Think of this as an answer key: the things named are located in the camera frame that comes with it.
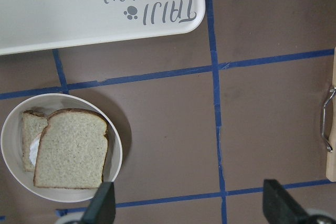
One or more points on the cream round plate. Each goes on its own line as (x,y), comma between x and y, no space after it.
(11,145)

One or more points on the bottom bread slice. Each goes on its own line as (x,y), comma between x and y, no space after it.
(33,124)

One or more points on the wooden cutting board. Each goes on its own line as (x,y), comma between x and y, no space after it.
(328,126)

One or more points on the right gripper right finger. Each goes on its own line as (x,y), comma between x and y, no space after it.
(279,206)

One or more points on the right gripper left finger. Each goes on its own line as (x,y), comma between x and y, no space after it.
(102,206)

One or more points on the white bread slice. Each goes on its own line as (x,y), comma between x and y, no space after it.
(72,150)

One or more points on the fried egg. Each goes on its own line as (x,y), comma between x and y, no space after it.
(34,149)

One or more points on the cream bear tray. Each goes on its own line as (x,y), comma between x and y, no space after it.
(33,25)

